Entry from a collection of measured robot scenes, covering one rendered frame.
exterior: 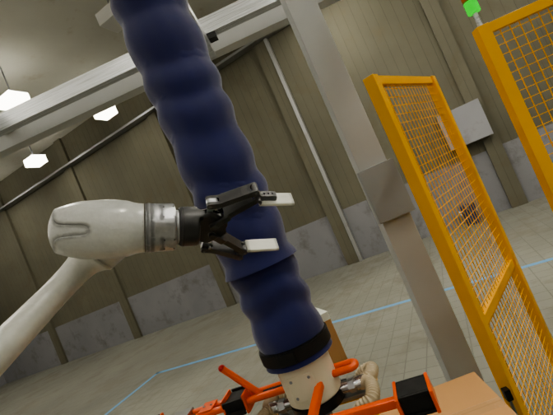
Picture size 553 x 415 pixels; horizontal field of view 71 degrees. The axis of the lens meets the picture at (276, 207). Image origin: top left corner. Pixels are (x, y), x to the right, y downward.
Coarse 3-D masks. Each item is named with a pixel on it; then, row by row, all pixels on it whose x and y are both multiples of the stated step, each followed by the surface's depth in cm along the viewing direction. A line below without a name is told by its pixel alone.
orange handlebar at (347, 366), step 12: (348, 360) 118; (336, 372) 114; (348, 372) 114; (276, 384) 123; (252, 396) 121; (264, 396) 120; (312, 396) 105; (204, 408) 127; (216, 408) 124; (312, 408) 99; (360, 408) 90; (372, 408) 88; (384, 408) 88
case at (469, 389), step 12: (444, 384) 137; (456, 384) 134; (468, 384) 131; (480, 384) 128; (444, 396) 130; (456, 396) 127; (468, 396) 125; (480, 396) 122; (492, 396) 120; (396, 408) 134; (444, 408) 124; (456, 408) 121; (468, 408) 119; (480, 408) 117; (492, 408) 115; (504, 408) 112
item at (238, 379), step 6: (222, 366) 125; (222, 372) 125; (228, 372) 124; (234, 372) 125; (234, 378) 124; (240, 378) 124; (240, 384) 123; (246, 384) 123; (252, 384) 124; (252, 390) 123; (258, 390) 123
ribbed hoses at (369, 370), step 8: (360, 368) 125; (368, 368) 118; (376, 368) 119; (368, 376) 113; (376, 376) 117; (360, 384) 114; (368, 384) 110; (376, 384) 109; (368, 392) 107; (376, 392) 107; (264, 400) 127; (272, 400) 127; (360, 400) 106; (368, 400) 105; (376, 400) 105; (264, 408) 121
